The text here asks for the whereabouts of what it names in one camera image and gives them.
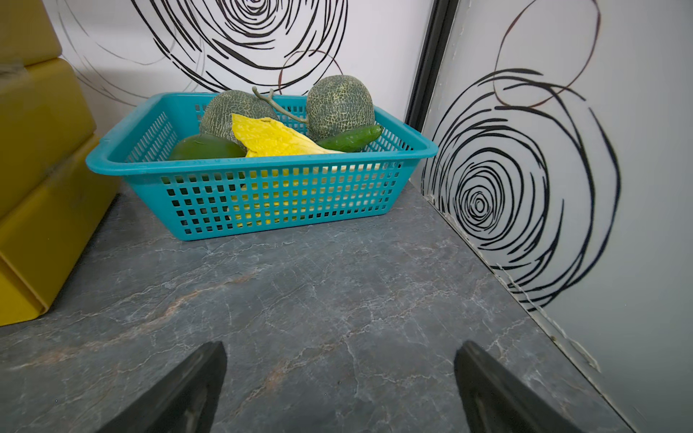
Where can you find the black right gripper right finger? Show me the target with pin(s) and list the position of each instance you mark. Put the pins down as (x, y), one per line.
(494, 400)

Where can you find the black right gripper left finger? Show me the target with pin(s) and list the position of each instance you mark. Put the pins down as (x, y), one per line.
(185, 400)

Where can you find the yellow plastic drawer cabinet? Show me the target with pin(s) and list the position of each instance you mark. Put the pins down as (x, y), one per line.
(51, 203)

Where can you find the teal plastic basket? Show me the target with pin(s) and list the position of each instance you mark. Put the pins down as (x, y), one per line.
(212, 198)

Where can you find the green avocado toy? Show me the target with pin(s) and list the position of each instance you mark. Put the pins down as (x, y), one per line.
(203, 146)

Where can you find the left netted melon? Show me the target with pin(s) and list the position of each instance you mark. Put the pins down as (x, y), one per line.
(218, 116)

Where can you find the netted melon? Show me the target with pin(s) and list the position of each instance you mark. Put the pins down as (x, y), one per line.
(338, 104)
(218, 116)

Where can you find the green cucumber toy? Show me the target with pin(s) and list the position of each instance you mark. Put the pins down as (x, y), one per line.
(352, 141)

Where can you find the right netted melon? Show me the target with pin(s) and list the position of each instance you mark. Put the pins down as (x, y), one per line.
(338, 104)

